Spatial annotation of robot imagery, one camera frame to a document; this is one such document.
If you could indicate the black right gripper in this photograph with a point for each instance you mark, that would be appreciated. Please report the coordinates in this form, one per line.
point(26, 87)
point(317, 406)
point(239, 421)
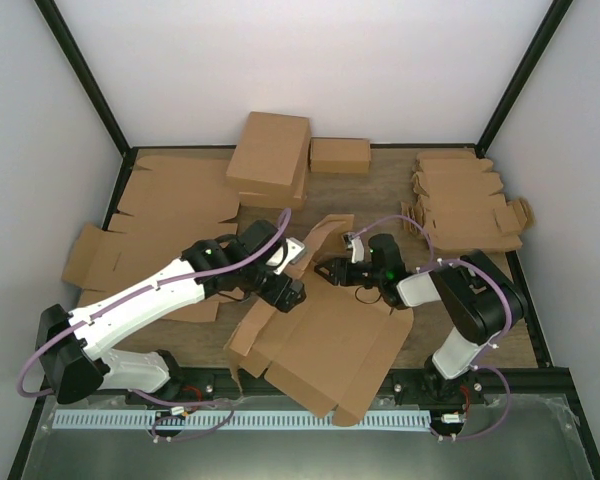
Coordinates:
point(337, 276)

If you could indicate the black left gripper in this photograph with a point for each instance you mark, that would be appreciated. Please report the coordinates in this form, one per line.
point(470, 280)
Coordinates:
point(274, 296)

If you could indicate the large cardboard box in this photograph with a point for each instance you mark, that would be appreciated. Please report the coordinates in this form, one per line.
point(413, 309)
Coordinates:
point(330, 332)
point(271, 154)

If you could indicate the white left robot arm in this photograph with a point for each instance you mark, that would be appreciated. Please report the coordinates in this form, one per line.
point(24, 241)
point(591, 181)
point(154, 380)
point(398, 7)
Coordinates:
point(77, 349)

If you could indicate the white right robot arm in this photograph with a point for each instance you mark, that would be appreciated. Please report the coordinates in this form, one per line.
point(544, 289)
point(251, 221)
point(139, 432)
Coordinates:
point(482, 302)

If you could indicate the lower folded cardboard box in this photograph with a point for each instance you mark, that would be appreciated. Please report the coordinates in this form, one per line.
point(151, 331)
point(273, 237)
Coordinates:
point(295, 201)

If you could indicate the small folded cardboard box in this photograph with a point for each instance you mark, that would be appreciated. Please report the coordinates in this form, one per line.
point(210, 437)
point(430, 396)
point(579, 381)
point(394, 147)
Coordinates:
point(340, 155)

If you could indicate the large folded cardboard box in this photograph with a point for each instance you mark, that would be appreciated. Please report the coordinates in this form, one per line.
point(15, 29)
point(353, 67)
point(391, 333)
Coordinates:
point(271, 154)

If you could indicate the right stack flat cardboard blanks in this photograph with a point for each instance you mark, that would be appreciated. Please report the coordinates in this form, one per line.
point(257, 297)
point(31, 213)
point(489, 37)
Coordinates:
point(461, 205)

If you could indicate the stack flat cardboard blanks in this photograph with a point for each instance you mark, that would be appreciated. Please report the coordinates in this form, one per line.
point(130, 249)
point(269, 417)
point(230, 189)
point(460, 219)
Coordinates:
point(461, 205)
point(168, 204)

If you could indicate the left stack flat cardboard blanks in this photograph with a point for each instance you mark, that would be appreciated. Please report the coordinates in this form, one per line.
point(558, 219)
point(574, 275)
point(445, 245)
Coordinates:
point(168, 204)

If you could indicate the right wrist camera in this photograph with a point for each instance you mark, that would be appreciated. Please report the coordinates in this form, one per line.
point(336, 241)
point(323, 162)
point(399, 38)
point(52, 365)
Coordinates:
point(354, 245)

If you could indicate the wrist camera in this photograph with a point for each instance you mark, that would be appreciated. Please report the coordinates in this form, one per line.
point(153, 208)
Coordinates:
point(291, 251)
point(354, 245)

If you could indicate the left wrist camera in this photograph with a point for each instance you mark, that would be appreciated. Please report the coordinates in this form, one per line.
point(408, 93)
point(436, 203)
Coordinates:
point(291, 251)

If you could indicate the black frame base rail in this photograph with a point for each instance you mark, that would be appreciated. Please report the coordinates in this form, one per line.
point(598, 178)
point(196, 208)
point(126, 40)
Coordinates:
point(405, 386)

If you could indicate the white slotted cable duct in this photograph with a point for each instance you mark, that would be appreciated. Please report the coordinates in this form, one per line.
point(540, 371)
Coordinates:
point(401, 420)

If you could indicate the right black frame post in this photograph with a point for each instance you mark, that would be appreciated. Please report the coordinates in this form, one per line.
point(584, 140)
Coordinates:
point(541, 39)

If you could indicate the black frame post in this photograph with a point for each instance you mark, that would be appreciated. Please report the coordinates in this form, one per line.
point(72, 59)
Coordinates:
point(70, 48)
point(541, 39)

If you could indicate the left black frame post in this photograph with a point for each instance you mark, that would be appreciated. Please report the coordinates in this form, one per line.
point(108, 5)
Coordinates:
point(70, 48)

